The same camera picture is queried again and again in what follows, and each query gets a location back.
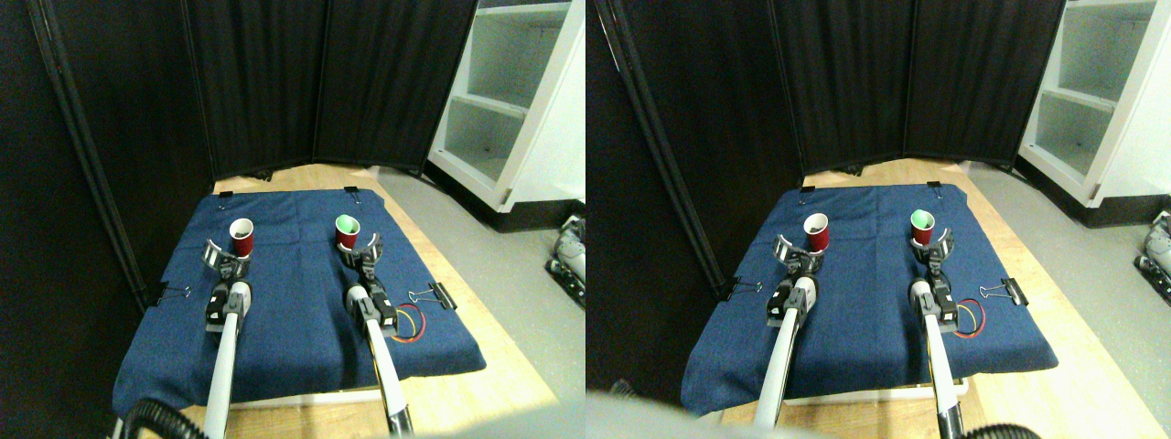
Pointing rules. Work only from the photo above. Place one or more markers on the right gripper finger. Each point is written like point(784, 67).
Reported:
point(375, 249)
point(923, 251)
point(948, 243)
point(350, 256)

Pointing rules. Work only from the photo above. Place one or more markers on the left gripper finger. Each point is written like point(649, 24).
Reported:
point(782, 254)
point(814, 262)
point(210, 259)
point(242, 266)

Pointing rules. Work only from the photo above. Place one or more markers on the red cup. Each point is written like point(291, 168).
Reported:
point(242, 245)
point(346, 240)
point(817, 240)
point(922, 236)

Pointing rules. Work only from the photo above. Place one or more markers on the green ball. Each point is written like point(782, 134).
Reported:
point(347, 224)
point(922, 219)

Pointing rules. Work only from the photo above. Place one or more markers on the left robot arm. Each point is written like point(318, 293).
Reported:
point(785, 366)
point(227, 366)

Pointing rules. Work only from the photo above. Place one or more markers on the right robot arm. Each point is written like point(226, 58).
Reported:
point(382, 366)
point(939, 366)

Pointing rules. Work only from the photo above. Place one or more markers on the dark blue cloth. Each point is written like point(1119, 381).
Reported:
point(297, 311)
point(869, 311)

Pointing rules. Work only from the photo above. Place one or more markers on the black curtain stand pole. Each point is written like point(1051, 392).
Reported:
point(672, 155)
point(89, 155)

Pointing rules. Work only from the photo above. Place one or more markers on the grey and black machine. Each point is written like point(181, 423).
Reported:
point(572, 256)
point(1157, 251)

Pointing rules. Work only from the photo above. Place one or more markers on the white shelf unit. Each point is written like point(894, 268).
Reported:
point(1134, 137)
point(549, 137)

